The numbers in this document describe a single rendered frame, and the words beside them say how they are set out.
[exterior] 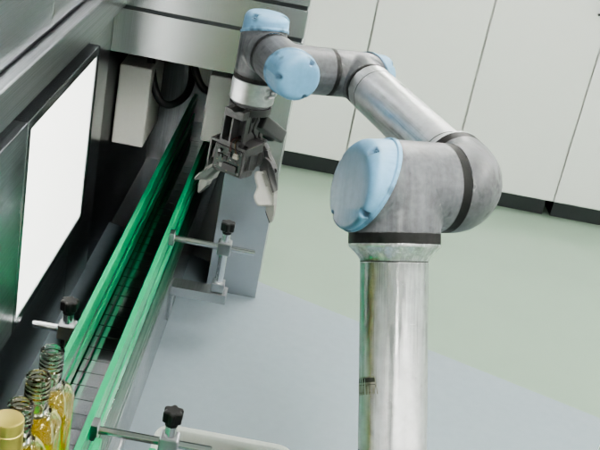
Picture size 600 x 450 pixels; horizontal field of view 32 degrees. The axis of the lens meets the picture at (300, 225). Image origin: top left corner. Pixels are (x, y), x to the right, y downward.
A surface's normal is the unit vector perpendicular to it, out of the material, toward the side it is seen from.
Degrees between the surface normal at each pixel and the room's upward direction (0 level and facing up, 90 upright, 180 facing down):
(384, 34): 90
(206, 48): 90
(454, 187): 68
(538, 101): 90
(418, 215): 62
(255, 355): 0
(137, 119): 90
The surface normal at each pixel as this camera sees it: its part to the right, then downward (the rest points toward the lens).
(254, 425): 0.18, -0.90
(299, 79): 0.39, 0.45
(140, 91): -0.05, 0.40
